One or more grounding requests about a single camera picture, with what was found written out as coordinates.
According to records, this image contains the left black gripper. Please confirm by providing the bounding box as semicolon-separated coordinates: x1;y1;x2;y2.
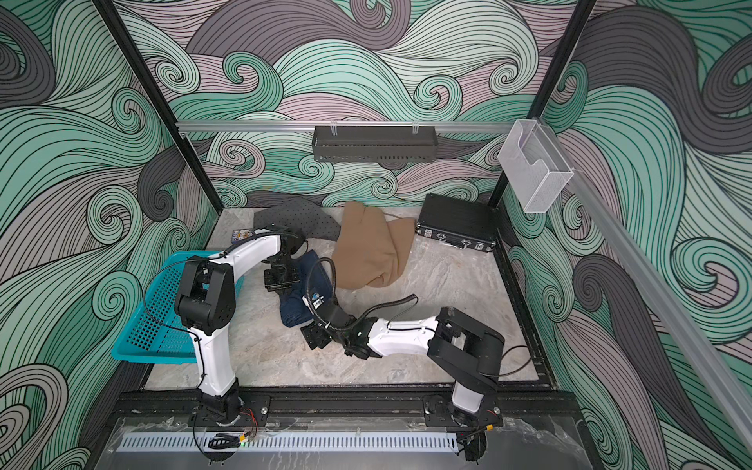
266;257;303;298

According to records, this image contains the blue denim skirt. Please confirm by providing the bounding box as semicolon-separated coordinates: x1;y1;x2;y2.
280;250;333;328

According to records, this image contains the tan brown skirt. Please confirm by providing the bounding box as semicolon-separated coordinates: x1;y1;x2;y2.
332;202;416;290

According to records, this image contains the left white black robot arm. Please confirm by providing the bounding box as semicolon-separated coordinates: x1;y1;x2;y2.
162;225;307;426

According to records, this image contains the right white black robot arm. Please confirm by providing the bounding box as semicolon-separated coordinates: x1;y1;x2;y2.
303;258;524;427

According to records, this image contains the grey dotted skirt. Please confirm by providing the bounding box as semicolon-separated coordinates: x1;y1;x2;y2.
253;198;341;241

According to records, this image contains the small playing card box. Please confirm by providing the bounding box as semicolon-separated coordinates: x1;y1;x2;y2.
231;229;255;244

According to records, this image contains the teal plastic basket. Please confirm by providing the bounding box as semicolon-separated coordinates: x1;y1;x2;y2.
112;251;249;364

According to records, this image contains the black hard case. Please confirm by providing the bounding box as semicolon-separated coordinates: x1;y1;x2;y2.
416;194;497;252

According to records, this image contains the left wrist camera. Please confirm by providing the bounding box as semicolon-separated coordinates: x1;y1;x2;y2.
277;228;307;256

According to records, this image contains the white slotted cable duct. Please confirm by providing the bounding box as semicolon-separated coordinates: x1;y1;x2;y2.
116;432;459;454

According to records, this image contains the aluminium back rail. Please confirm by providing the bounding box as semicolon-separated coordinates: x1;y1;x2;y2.
176;119;514;134

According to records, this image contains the aluminium rail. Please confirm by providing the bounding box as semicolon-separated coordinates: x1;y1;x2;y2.
176;119;514;134
537;119;752;454

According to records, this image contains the black perforated wall shelf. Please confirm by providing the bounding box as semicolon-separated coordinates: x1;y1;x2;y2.
311;127;439;166

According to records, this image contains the clear plastic wall bin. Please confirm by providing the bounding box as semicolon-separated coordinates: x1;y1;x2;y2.
497;119;574;213

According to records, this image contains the black left corner post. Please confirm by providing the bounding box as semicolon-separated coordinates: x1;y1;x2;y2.
92;0;224;215

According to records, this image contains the black corner post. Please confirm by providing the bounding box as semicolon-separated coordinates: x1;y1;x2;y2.
489;1;597;208
92;0;224;215

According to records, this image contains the black right corner post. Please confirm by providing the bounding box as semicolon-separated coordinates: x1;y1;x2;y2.
489;1;597;208

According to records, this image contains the aluminium right rail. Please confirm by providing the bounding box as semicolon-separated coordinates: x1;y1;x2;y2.
537;119;752;454

